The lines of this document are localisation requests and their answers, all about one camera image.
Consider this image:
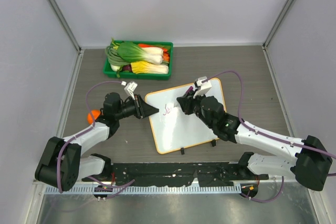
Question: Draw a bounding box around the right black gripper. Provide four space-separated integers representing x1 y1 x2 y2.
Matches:
178 89 215 129

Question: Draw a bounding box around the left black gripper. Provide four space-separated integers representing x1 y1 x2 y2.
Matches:
115 94 158 120

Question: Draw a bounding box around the orange framed whiteboard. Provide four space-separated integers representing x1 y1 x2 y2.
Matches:
145 83 218 154

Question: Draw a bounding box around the pink whiteboard marker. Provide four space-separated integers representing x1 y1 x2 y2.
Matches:
176 87 194 110

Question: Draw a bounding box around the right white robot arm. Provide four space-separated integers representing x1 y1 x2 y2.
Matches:
176 90 332 191

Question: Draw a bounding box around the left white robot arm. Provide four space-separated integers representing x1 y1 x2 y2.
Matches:
35 92 159 192

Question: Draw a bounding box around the yellow cabbage toy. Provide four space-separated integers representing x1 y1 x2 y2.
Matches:
131 61 169 74

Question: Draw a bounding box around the purple eggplant toy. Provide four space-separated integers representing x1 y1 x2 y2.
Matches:
122 65 132 72

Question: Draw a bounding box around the orange fruit toy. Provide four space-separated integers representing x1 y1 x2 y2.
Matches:
87 110 101 125

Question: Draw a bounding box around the green plastic tray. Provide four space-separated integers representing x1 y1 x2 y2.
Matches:
103 40 173 80

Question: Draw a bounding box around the green bok choy toy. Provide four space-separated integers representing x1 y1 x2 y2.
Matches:
117 42 164 65

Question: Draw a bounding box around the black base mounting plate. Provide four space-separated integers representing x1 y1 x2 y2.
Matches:
93 162 269 187

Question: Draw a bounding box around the green bean bundle toy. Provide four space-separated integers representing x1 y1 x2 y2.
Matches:
105 38 129 72

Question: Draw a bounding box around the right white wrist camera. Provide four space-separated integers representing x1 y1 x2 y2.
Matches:
193 77 212 98

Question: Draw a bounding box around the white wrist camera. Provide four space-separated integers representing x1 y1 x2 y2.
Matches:
121 81 138 100
193 77 212 98

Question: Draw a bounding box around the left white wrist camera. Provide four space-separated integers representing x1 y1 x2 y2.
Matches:
121 81 138 100

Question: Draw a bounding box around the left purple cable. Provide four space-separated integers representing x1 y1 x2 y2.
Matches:
56 80 127 194

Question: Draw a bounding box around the purple cable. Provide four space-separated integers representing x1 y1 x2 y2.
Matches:
56 80 127 194
207 70 336 176

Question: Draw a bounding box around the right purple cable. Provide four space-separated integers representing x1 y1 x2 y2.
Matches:
207 70 336 176

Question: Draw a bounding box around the aluminium rail with cable duct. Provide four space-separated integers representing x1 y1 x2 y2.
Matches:
33 161 316 196

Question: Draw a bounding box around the left aluminium frame post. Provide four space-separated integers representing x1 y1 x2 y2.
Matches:
47 0 81 52

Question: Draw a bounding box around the aluminium frame post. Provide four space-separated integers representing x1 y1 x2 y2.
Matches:
263 0 296 50
47 0 81 52

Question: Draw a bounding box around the right aluminium frame post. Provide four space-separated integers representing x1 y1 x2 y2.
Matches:
263 0 296 50

